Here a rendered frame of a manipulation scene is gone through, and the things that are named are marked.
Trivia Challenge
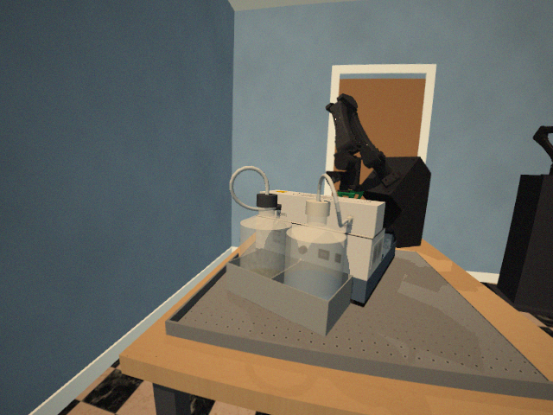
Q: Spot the clear plastic bottle with beige cap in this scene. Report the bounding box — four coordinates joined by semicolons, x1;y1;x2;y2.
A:
283;200;346;300

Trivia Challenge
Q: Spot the clear plastic bottle with black cap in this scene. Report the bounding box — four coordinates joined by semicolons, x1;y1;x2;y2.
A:
240;194;292;278

